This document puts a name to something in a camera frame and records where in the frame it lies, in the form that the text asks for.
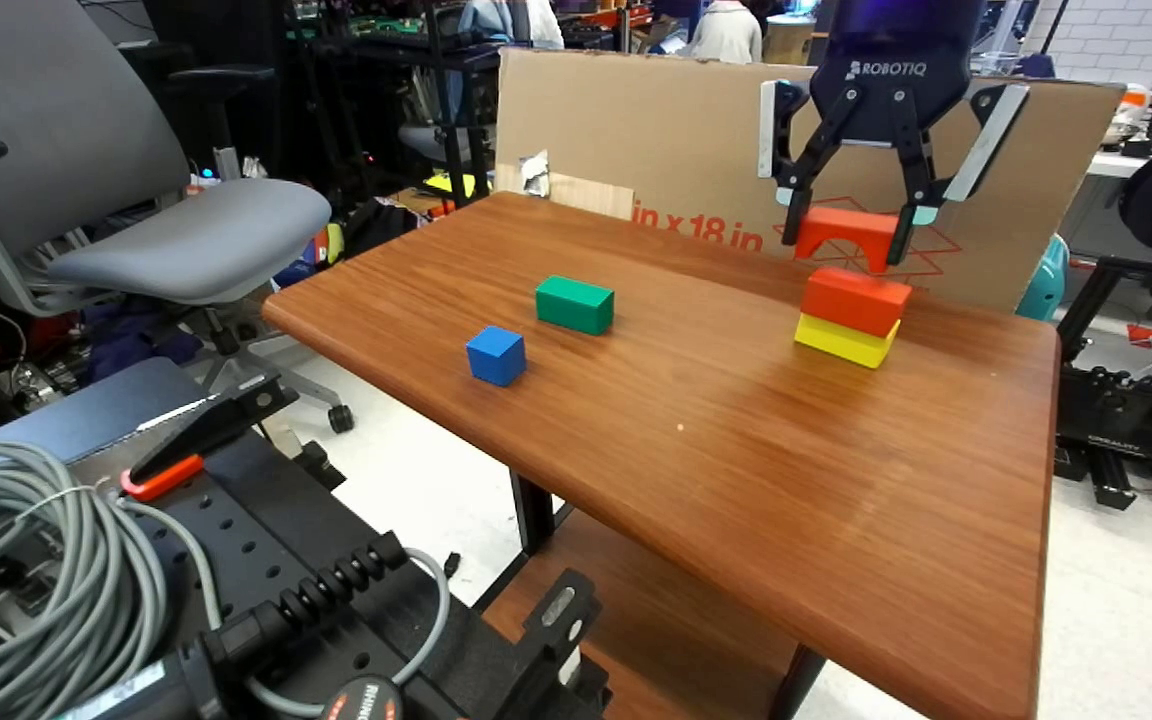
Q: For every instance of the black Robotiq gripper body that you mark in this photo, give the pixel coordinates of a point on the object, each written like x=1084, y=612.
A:
x=895, y=80

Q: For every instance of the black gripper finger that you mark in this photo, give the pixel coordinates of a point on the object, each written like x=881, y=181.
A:
x=801, y=181
x=927, y=194

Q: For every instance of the orange arch block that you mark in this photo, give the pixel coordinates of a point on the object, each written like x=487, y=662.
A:
x=847, y=234

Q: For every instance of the red-orange rectangular block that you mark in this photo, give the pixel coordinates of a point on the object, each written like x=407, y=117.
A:
x=856, y=300

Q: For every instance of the yellow rectangular block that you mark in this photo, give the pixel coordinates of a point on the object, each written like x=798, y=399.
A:
x=847, y=343

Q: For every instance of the green rectangular block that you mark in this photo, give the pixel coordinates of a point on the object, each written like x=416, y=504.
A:
x=575, y=306

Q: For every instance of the blue cube block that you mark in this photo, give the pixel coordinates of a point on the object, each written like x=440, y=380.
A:
x=498, y=358

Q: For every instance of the large cardboard box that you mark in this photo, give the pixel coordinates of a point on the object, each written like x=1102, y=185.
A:
x=681, y=144

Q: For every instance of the light wooden board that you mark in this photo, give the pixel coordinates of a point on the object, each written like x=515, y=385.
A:
x=591, y=199

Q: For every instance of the black equipment rack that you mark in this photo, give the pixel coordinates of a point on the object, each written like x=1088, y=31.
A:
x=389, y=95

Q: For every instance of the wooden lower table shelf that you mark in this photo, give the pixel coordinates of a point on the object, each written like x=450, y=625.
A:
x=657, y=641

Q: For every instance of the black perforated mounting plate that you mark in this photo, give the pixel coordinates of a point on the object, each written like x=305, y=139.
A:
x=268, y=534

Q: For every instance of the grey office chair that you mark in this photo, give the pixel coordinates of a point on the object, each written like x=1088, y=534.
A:
x=136, y=202

